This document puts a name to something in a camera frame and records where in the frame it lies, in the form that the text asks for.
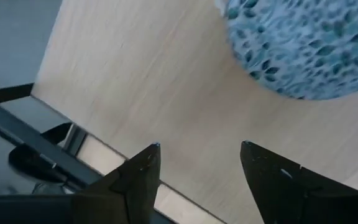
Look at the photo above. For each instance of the blue mosaic candle holder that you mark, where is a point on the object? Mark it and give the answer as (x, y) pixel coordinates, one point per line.
(306, 46)

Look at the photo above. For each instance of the wooden shelf with black legs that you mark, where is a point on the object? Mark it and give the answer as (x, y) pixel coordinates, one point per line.
(166, 93)

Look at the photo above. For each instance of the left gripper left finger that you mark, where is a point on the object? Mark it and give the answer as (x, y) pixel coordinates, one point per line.
(135, 193)

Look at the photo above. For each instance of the black aluminium table frame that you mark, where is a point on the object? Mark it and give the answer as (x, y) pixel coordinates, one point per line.
(73, 140)

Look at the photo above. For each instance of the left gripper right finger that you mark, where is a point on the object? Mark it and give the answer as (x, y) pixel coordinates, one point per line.
(291, 199)

